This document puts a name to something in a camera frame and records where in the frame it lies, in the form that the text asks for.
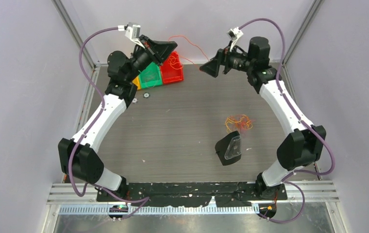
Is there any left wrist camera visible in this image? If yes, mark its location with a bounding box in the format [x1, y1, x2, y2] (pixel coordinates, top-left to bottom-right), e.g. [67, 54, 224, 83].
[125, 22, 141, 45]

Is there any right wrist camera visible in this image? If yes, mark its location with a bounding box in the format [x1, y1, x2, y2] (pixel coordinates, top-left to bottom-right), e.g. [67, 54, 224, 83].
[227, 27, 243, 51]

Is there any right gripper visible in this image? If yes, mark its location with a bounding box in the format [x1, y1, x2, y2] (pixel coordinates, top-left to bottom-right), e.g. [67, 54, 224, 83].
[199, 41, 253, 79]

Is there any yellow plastic bin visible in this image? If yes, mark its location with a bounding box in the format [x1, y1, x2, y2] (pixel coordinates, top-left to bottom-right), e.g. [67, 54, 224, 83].
[132, 76, 141, 90]

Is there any orange cable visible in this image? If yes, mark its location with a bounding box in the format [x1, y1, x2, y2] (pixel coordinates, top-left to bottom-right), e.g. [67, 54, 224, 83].
[165, 35, 211, 76]

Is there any cable bundle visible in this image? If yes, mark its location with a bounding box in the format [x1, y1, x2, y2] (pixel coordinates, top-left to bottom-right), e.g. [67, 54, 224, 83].
[224, 114, 255, 134]

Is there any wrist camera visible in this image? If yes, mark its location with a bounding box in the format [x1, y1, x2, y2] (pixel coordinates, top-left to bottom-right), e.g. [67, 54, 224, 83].
[125, 22, 141, 45]
[227, 27, 243, 51]

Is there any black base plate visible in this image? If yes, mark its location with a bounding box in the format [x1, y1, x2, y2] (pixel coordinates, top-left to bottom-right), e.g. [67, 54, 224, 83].
[112, 182, 287, 207]

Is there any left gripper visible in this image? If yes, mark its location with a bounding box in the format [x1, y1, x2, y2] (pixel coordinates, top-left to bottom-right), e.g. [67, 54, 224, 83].
[126, 35, 177, 83]

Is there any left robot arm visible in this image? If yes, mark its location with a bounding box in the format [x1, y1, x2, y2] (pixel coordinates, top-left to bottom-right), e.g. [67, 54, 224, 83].
[58, 35, 178, 201]

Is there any red plastic bin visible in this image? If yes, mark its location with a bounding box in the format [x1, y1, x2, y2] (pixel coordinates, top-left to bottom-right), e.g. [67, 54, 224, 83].
[160, 51, 184, 85]

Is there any green plastic bin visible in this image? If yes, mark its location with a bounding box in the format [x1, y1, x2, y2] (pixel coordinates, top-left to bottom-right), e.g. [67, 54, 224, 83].
[139, 63, 163, 89]

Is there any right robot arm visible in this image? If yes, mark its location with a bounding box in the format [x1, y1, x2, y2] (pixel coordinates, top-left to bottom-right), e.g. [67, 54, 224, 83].
[200, 36, 326, 199]

